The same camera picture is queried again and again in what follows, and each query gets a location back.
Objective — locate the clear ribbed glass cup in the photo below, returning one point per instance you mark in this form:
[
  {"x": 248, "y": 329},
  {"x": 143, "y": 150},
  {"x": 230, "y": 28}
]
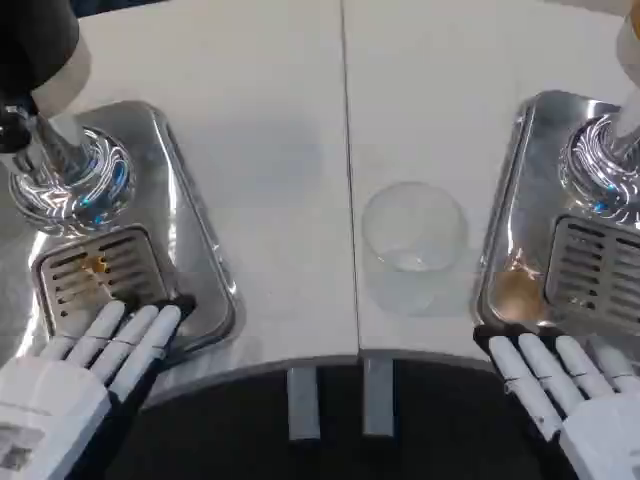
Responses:
[{"x": 412, "y": 235}]

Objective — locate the drink dispenser with white column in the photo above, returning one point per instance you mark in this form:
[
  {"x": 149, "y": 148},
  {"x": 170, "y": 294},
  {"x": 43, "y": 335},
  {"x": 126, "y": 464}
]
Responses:
[{"x": 607, "y": 155}]

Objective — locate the right robot hand white fingers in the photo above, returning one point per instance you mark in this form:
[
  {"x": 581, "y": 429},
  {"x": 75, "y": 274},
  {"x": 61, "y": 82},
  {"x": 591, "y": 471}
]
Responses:
[{"x": 590, "y": 415}]

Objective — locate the slotted steel drip grid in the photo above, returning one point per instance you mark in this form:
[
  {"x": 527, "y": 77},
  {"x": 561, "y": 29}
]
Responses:
[
  {"x": 595, "y": 270},
  {"x": 125, "y": 265}
]

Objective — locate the grey metal bracket strip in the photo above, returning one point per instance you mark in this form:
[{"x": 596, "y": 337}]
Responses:
[
  {"x": 303, "y": 405},
  {"x": 378, "y": 397}
]

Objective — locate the steel drip tray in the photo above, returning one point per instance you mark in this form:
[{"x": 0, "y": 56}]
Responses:
[
  {"x": 525, "y": 200},
  {"x": 190, "y": 210}
]

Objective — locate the left robot hand white fingers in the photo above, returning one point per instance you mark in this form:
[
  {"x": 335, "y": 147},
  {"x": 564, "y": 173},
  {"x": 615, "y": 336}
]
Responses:
[{"x": 60, "y": 385}]

